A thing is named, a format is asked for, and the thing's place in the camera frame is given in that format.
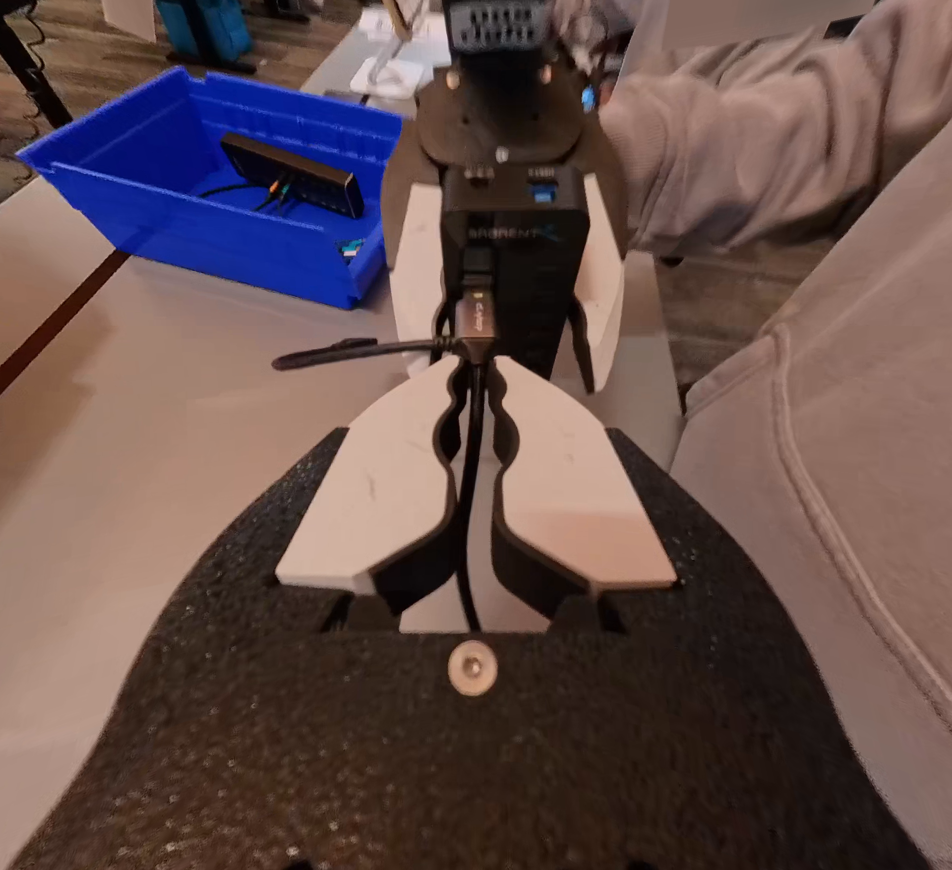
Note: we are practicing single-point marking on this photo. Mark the person's right forearm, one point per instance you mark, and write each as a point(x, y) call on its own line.
point(744, 133)

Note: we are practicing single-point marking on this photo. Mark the person's grey hoodie torso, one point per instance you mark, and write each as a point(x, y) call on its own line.
point(818, 438)

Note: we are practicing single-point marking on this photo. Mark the black usb hub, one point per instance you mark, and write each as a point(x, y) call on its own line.
point(535, 275)

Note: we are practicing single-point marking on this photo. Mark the blue plastic bin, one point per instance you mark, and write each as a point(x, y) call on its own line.
point(134, 170)

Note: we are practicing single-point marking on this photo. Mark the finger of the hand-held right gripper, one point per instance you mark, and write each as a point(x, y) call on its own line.
point(416, 267)
point(604, 275)

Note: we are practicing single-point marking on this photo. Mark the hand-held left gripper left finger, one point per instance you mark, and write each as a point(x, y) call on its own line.
point(357, 505)

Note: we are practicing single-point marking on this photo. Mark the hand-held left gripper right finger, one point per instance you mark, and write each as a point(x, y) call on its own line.
point(587, 505)

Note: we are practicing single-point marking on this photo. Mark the white stand base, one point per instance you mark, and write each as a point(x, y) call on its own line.
point(387, 74)

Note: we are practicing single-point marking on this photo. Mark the small teal connector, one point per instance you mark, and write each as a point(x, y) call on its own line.
point(349, 249)

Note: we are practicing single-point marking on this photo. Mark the teal bag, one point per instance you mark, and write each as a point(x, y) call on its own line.
point(201, 22)

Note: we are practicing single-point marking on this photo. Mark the black multiport hub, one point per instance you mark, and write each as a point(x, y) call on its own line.
point(297, 174)

